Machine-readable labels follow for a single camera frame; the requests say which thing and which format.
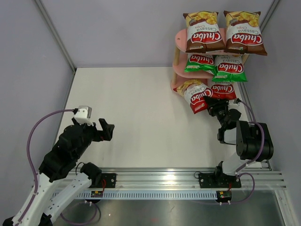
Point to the green Chuba chips bag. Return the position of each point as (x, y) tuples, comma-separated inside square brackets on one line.
[(229, 68), (200, 62)]

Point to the white slotted cable duct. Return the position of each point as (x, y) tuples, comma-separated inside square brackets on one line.
[(148, 195)]

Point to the aluminium mounting rail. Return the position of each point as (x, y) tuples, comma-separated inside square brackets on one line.
[(185, 178)]

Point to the small brown Chuba chips bag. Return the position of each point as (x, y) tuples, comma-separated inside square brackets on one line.
[(203, 32)]

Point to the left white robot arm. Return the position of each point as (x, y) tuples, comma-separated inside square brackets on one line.
[(42, 208)]

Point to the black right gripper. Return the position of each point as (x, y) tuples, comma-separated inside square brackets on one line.
[(215, 104)]

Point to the pink three-tier shelf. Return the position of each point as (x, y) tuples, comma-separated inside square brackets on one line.
[(181, 57)]

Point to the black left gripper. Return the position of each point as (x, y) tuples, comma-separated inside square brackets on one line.
[(107, 129)]

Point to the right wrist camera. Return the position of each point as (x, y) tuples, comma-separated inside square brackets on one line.
[(237, 101)]

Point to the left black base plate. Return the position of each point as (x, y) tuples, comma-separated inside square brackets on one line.
[(108, 180)]

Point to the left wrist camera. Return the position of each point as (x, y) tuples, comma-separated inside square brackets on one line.
[(83, 115)]

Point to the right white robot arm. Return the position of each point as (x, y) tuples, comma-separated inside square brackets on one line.
[(251, 140)]

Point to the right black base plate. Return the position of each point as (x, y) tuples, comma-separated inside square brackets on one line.
[(211, 180)]

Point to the large brown Chuba chips bag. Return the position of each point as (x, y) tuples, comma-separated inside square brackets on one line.
[(243, 34)]

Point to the red Chuba chips bag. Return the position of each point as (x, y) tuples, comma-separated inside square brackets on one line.
[(194, 92), (222, 90)]

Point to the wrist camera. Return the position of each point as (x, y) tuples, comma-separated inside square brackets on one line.
[(83, 115), (237, 101)]

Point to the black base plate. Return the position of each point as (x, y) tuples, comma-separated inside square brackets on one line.
[(211, 180), (108, 180)]

